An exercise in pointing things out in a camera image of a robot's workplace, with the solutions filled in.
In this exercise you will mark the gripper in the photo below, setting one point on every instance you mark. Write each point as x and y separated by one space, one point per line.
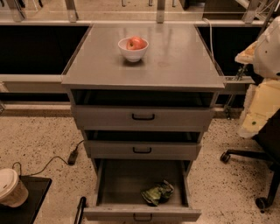
268 55

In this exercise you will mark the green jalapeno chip bag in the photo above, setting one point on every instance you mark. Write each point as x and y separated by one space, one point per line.
158 193

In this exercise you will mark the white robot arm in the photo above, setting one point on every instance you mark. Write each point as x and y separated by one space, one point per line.
264 54

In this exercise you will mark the grey drawer cabinet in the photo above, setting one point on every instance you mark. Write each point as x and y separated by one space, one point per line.
176 60

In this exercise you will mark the bottom grey drawer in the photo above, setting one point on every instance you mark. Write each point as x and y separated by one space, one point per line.
118 190

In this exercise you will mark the grey drawer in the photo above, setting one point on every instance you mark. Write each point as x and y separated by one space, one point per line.
170 145
141 110
118 190

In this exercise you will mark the top grey drawer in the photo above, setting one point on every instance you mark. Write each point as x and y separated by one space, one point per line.
141 110

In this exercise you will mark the middle grey drawer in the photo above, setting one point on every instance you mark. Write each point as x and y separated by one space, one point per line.
170 145

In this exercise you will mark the black office chair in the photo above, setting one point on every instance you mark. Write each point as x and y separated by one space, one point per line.
269 139

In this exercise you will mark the white ceramic bowl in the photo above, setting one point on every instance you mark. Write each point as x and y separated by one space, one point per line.
131 55

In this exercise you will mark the red apple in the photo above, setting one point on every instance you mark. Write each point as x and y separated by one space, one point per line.
135 43

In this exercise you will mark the black side table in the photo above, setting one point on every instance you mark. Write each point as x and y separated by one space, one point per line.
27 212

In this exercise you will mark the paper coffee cup with lid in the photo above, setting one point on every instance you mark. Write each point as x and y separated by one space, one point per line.
13 192

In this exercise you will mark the black power adapter with cable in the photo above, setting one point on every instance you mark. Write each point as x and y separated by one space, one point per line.
70 161

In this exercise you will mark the black handle bar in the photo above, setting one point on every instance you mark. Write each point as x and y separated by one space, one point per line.
80 208

